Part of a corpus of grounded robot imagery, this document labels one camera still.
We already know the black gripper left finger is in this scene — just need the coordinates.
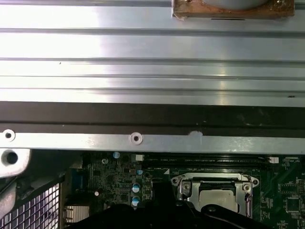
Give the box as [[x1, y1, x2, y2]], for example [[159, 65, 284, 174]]
[[69, 182, 167, 229]]

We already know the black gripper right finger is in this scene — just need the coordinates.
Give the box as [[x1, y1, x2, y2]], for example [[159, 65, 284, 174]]
[[164, 182, 275, 229]]

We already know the square silver CPU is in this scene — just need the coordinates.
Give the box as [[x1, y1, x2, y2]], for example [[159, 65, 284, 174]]
[[199, 189, 240, 214]]

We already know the thin metal locking lever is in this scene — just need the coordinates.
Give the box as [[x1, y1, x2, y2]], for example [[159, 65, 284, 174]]
[[244, 190, 254, 219]]

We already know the metal socket cover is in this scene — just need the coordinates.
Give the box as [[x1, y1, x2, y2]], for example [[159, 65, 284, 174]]
[[180, 176, 254, 219]]

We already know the CPU socket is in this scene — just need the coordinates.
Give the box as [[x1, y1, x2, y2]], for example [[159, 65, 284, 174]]
[[170, 173, 260, 220]]

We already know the small finned heat sink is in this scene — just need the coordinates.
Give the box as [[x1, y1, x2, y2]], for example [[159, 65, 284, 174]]
[[63, 204, 91, 223]]

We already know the black RAM stick row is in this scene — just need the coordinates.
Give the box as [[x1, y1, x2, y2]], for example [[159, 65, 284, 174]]
[[142, 154, 280, 169]]

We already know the green motherboard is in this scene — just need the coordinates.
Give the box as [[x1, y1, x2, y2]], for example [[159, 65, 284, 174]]
[[64, 152, 305, 229]]

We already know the black open PC case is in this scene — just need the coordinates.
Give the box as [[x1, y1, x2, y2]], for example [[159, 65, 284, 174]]
[[0, 101, 305, 229]]

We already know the silver case corner bracket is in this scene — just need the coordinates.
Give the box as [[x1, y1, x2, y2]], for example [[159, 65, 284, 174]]
[[0, 148, 33, 178]]

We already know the brown square base plate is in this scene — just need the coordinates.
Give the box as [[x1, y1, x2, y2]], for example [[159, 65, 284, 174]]
[[171, 0, 296, 21]]

